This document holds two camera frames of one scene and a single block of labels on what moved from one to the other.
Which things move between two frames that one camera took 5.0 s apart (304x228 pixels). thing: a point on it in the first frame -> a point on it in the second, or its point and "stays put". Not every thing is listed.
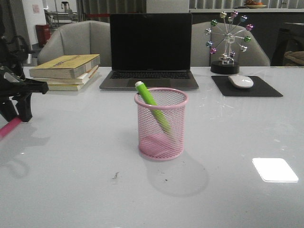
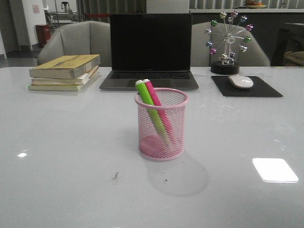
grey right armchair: x=210 y=40 stays put
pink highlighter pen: x=9 y=127 -> x=157 y=103
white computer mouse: x=242 y=81 stays put
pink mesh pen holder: x=161 y=112 stays put
